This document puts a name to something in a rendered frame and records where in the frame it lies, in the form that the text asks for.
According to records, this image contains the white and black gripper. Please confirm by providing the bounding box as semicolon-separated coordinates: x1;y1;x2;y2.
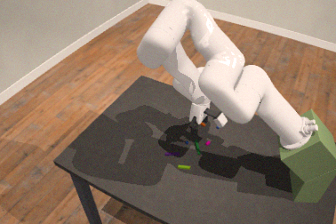
189;102;210;136

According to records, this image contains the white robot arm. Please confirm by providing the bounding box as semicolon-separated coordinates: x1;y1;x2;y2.
137;0;318;149

